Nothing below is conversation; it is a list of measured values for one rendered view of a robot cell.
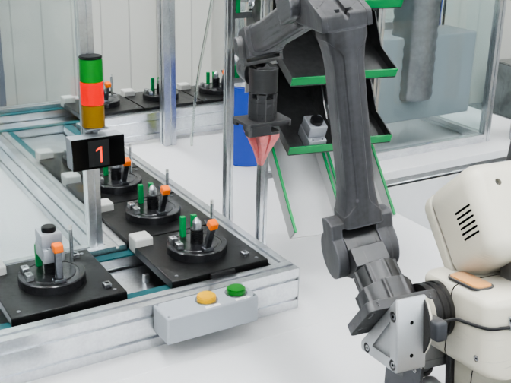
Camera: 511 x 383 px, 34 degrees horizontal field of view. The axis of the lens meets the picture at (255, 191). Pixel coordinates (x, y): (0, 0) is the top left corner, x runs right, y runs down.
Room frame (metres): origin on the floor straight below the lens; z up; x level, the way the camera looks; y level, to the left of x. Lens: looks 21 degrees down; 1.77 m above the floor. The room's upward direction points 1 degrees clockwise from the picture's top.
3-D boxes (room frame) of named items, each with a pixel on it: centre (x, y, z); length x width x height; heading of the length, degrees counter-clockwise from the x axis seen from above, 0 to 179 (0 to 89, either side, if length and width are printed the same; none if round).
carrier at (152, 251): (1.74, 0.13, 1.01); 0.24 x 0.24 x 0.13; 31
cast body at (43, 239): (1.58, 0.43, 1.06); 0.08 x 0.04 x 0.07; 30
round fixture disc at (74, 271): (1.57, 0.42, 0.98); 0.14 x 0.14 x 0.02
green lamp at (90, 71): (1.75, 0.36, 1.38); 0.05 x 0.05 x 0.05
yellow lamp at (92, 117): (1.75, 0.36, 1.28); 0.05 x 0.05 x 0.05
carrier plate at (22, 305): (1.57, 0.42, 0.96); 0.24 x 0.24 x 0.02; 31
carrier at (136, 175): (2.16, 0.39, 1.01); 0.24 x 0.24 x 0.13; 31
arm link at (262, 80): (1.60, -0.01, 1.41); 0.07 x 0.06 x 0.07; 18
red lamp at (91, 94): (1.75, 0.36, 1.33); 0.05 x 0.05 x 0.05
